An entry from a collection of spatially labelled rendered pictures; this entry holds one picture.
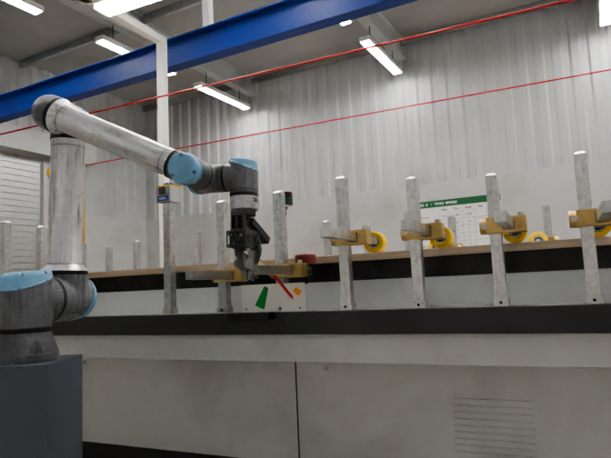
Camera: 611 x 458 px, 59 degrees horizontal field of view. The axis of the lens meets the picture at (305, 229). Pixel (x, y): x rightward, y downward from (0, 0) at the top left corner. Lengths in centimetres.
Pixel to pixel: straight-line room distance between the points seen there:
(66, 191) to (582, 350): 168
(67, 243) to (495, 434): 156
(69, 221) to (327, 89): 882
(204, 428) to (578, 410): 145
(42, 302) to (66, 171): 46
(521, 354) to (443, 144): 778
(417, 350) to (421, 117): 800
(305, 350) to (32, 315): 88
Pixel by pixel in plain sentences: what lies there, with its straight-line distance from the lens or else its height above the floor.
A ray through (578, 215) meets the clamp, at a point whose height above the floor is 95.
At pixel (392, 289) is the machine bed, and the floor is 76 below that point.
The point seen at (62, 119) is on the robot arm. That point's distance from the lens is 188.
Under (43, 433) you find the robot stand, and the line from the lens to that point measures 176.
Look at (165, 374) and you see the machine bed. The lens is 258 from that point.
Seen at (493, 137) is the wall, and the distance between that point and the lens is 925.
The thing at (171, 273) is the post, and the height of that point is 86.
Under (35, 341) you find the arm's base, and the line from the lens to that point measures 181.
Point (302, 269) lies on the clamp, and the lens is 194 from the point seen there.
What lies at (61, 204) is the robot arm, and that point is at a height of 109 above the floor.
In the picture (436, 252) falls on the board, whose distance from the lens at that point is 199.
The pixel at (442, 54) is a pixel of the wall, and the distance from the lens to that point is 986.
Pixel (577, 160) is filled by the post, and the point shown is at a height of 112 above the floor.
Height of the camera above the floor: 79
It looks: 6 degrees up
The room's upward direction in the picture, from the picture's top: 3 degrees counter-clockwise
